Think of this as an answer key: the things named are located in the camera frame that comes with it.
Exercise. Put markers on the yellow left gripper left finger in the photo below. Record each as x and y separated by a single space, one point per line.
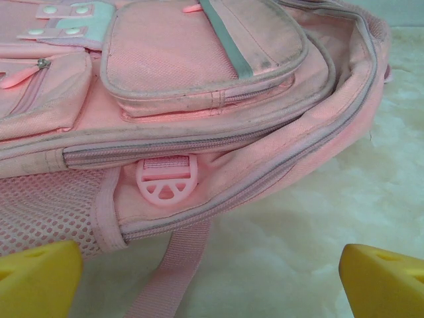
36 285

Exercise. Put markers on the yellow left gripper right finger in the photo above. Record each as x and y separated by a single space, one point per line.
387 288

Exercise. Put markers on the pink school backpack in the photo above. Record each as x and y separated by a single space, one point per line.
172 66

